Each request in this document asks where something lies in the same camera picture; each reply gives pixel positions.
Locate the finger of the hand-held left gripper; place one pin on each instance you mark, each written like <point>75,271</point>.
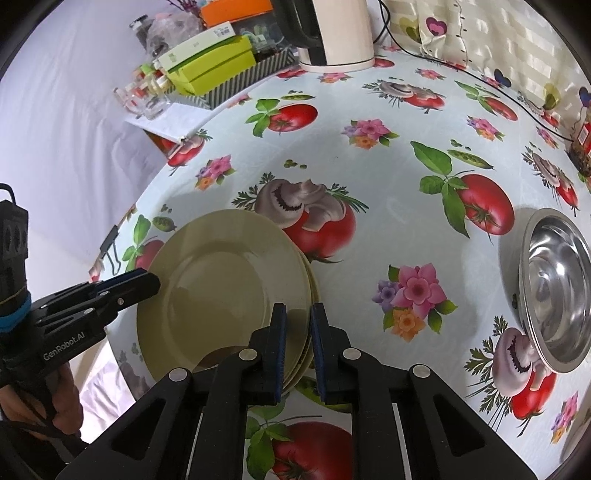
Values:
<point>143,288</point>
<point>122,278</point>

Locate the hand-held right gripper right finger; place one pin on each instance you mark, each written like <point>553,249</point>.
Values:
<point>317,360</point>

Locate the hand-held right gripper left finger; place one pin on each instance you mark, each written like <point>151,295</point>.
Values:
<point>278,350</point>

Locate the beige plate with brown print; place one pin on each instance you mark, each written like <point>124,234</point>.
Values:
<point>312,286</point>

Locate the beige plate with blue print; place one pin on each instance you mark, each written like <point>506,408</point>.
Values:
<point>217,286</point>

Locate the stainless steel bowl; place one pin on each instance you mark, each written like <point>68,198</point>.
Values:
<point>558,295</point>

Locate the person's left hand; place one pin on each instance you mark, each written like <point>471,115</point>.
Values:
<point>64,397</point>

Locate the white paper sheet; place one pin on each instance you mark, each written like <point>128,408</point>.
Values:
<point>171,122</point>

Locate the glass cups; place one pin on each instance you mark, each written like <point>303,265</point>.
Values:
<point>143,97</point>

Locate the striped tray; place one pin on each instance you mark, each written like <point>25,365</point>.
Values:
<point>249,78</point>

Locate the white and green box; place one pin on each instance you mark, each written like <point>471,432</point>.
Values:
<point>198,44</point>

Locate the clear plastic bag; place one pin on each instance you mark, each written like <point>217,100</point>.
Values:
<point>161,32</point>

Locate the orange box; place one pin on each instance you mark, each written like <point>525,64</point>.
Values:
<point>235,11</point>

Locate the cream electric kettle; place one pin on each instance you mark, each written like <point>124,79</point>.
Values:
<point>341,32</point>

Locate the red label sauce jar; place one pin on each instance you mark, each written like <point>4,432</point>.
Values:
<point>584,147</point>

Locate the heart print curtain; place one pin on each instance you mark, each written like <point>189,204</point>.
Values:
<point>508,37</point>

